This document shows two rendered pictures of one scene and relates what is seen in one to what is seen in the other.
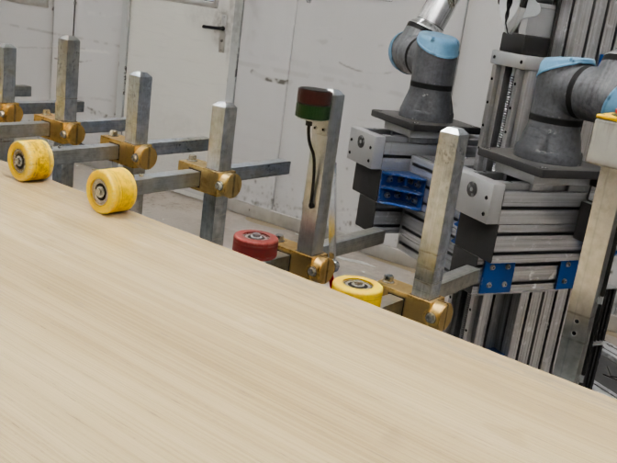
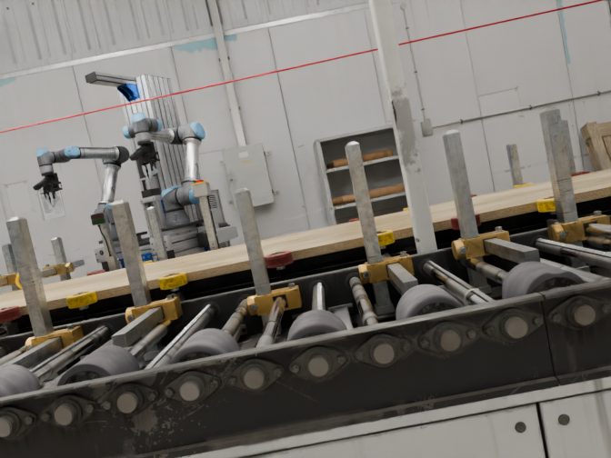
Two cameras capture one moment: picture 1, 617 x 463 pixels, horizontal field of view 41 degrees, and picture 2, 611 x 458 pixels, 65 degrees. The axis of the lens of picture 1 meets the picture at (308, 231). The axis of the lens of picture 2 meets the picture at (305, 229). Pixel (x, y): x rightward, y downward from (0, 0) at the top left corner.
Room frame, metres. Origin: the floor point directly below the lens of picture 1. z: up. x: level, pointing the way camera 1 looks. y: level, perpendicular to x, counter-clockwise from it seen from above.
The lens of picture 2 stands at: (-1.07, 0.51, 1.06)
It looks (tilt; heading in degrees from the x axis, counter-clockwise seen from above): 4 degrees down; 326
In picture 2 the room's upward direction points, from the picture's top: 12 degrees counter-clockwise
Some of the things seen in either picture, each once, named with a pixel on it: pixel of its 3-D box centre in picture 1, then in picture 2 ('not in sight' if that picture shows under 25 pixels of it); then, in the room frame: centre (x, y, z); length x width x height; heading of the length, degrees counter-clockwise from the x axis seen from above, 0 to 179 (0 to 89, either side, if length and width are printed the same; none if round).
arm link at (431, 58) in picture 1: (434, 57); (116, 212); (2.30, -0.28, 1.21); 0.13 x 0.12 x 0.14; 21
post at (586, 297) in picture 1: (583, 314); (213, 242); (1.15, -0.42, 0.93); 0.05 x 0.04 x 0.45; 54
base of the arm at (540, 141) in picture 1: (551, 137); (176, 216); (1.86, -0.52, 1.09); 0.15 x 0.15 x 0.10
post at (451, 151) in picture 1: (430, 269); (162, 254); (1.30, -0.21, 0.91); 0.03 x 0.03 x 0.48; 54
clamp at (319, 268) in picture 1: (297, 261); not in sight; (1.46, 0.01, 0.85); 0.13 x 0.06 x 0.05; 54
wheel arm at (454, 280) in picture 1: (416, 297); not in sight; (1.36, -0.20, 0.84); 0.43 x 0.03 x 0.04; 144
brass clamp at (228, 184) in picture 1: (208, 178); (58, 269); (1.61, 0.21, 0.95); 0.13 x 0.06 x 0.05; 54
